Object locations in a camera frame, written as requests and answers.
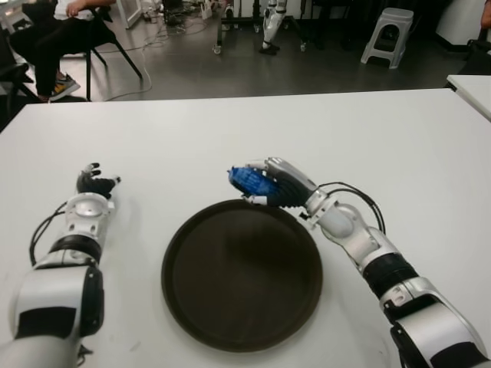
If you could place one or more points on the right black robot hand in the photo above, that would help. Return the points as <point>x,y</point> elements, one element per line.
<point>291,188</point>

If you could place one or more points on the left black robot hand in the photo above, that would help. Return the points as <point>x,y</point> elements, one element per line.
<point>94,186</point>

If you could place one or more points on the blue Oreo cookie packet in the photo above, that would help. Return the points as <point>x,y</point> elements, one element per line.
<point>249,180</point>

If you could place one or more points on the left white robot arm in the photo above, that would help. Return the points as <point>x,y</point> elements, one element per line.
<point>82,209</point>

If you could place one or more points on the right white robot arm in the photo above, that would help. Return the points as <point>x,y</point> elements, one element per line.
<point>345,226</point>

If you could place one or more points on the round dark brown tray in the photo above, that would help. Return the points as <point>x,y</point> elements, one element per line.
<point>241,276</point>

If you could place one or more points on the black armrest chair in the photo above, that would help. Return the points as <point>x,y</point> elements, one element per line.
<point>11,73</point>

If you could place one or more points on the person in black trousers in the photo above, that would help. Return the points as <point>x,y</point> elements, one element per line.
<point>50,42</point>

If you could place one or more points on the white humanoid robot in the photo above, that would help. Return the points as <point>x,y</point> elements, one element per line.
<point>270,23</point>

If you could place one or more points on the grey plastic stool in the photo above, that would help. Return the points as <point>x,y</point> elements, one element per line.
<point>395,15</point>

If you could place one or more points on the neighbouring white table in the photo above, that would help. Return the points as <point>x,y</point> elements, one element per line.
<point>473,86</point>

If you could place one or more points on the black office chair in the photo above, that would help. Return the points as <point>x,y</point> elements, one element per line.
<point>477,53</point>

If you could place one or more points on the black metal frame chair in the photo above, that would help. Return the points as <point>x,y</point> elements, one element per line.
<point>103,36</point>

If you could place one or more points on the white rectangular frame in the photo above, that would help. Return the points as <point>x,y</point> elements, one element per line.
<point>130,15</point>

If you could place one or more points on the black wheeled gantry frame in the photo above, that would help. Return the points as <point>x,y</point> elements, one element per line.
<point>218,27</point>

